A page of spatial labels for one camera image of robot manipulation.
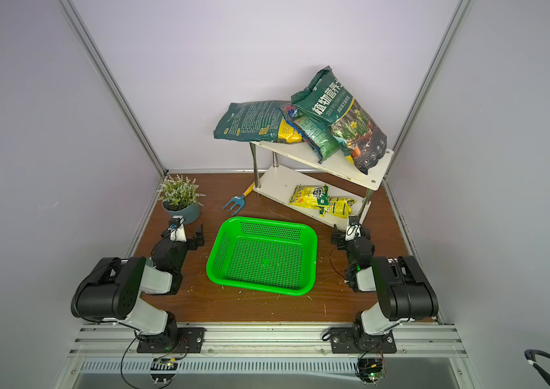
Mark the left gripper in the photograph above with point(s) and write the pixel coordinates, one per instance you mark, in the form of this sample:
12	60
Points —
193	245

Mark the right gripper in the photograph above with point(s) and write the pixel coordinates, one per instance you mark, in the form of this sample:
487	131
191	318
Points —
345	241

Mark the yellow green packet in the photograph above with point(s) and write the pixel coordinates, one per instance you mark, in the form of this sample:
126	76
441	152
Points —
310	197

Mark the light green blue-edged bag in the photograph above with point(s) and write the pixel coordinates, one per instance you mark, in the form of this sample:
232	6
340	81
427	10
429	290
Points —
321	141

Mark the teal and yellow fertilizer bag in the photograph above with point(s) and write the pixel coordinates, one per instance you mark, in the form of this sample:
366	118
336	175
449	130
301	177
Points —
256	121

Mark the dark green flower soil bag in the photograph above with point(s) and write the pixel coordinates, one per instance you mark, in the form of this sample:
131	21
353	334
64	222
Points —
328	103

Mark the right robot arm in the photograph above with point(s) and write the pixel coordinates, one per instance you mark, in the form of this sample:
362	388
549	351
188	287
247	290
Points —
402	290

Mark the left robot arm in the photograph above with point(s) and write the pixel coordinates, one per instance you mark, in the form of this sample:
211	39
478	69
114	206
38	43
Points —
111	293

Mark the white two-tier shelf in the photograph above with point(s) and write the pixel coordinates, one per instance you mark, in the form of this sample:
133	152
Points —
278	182

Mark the potted artificial plant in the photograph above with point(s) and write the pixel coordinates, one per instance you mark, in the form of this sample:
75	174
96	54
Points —
180	197

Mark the green plastic basket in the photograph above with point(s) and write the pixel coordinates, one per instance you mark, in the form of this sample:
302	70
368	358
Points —
269	256

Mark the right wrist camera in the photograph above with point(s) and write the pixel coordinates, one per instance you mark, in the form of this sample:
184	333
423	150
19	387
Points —
353	229

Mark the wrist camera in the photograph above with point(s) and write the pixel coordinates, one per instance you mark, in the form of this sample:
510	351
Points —
353	229
176	229

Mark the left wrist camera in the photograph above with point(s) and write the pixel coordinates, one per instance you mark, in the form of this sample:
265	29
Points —
176	229

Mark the blue garden fork yellow handle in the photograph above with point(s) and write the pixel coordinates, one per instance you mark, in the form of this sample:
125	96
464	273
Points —
237	203

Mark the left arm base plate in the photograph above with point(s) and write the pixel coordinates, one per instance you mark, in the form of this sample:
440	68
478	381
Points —
180	340

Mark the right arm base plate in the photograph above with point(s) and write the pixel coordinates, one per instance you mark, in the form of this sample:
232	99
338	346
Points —
362	340

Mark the aluminium front rail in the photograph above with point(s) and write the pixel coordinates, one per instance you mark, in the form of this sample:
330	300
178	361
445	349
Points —
315	340

